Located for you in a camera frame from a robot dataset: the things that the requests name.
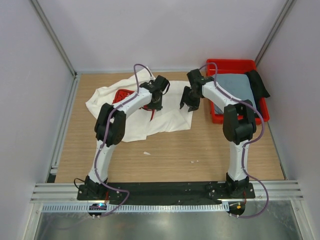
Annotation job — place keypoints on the white t shirt red print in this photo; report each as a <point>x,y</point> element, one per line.
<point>143,123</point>

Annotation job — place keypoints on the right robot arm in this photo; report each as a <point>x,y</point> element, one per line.
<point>238,125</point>

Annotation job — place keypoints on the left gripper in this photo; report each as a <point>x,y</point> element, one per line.
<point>158,106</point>

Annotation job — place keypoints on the grey folded t shirt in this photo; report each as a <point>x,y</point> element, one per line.
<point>237,85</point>

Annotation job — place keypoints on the black t shirt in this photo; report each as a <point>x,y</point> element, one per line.
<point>258,89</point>

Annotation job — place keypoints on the aluminium frame post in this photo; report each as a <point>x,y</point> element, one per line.
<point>279,21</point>
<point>48,27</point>

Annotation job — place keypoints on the slotted cable duct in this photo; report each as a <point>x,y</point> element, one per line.
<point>102,208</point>

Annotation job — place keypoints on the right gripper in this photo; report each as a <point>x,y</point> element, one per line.
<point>184,100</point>

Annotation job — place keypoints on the red plastic bin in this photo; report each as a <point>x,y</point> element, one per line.
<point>232,66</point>

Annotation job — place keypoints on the right aluminium frame post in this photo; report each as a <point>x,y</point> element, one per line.
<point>279,21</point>

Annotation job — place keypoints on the left aluminium frame post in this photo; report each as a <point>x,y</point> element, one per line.
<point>48,27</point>

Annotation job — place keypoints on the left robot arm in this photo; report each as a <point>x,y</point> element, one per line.
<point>110,129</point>

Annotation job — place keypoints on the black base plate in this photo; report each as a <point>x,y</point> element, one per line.
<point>164,193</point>

